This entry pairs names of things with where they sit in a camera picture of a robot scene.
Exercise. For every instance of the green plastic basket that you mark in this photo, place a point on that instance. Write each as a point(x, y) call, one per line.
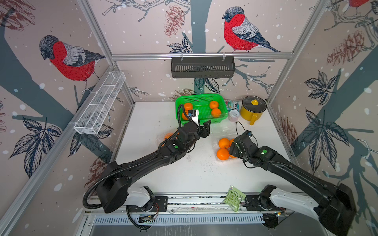
point(201, 102)

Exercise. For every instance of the green snack packet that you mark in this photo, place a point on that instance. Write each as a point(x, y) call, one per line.
point(232, 105)

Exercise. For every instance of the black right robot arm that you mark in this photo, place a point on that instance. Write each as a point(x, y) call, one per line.
point(333, 206)

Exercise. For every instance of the green sachet on rail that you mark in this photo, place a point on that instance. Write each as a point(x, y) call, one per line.
point(233, 198)

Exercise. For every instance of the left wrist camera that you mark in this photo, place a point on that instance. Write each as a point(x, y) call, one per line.
point(194, 115)

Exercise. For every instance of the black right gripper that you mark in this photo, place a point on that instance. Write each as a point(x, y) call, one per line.
point(234, 148)

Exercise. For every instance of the black wire shelf basket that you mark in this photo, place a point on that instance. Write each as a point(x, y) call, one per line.
point(202, 67)

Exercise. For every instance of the clear plastic clamshell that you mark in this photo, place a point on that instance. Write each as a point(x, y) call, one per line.
point(222, 137)
point(177, 140)

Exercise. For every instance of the yellow pot with lid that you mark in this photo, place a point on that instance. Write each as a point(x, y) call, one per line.
point(252, 108)

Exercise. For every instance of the white wire wall basket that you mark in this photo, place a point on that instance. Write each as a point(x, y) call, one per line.
point(96, 112)

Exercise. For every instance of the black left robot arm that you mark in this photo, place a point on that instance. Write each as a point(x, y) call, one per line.
point(114, 187)

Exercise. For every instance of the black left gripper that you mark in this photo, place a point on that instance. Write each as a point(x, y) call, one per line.
point(204, 131)

